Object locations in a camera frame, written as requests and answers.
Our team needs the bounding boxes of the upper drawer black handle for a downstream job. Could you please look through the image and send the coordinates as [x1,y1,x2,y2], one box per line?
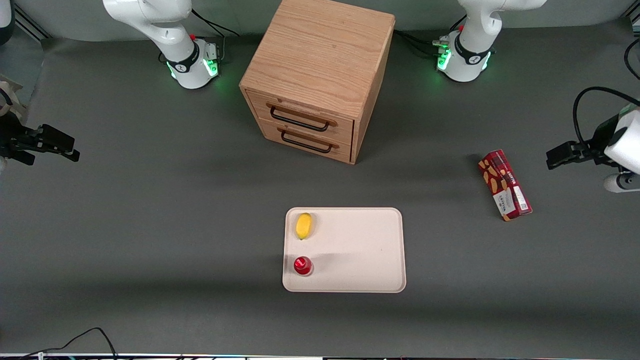
[266,102,338,133]

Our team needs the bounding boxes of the aluminium frame rail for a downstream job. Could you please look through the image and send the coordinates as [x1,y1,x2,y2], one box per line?
[14,4,52,42]

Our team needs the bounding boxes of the red cookie box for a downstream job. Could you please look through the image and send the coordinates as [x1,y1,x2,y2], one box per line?
[477,149,533,222]

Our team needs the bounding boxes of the lower drawer black handle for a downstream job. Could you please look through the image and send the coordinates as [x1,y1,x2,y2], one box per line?
[277,125,341,154]

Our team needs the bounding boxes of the black right arm base cable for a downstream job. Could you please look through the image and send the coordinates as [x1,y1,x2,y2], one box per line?
[191,9,241,63]

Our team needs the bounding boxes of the drawer black handle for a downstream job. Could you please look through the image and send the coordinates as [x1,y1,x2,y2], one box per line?
[277,125,341,154]
[266,102,338,133]

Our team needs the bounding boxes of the wooden upper drawer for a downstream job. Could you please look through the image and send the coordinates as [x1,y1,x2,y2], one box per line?
[246,91,355,146]

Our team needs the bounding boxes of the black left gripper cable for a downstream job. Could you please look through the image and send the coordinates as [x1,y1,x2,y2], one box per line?
[572,86,640,147]

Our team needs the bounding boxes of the yellow lemon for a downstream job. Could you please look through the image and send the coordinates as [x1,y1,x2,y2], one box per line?
[295,212,313,241]

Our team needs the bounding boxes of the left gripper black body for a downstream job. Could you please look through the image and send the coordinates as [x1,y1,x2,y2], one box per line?
[580,115,624,166]

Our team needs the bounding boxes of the black left arm base cables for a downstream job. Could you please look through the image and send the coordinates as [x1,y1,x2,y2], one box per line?
[394,15,468,58]

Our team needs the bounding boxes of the thin black table cable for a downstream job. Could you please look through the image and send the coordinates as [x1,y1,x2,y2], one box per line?
[22,327,119,360]

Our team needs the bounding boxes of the wooden drawer cabinet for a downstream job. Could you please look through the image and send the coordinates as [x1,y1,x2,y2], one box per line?
[239,0,396,165]

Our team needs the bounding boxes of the beige plastic tray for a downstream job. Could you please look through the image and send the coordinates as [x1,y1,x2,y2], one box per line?
[282,207,407,294]

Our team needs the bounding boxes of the black cable loop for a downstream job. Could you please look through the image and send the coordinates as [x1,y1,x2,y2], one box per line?
[624,37,640,81]

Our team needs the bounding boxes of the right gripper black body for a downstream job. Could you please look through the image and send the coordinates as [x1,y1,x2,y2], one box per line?
[0,112,41,152]

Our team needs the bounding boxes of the wooden lower drawer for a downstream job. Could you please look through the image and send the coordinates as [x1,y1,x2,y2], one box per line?
[257,118,354,164]

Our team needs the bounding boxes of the wooden drawer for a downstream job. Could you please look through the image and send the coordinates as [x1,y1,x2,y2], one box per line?
[257,118,354,164]
[246,91,355,146]

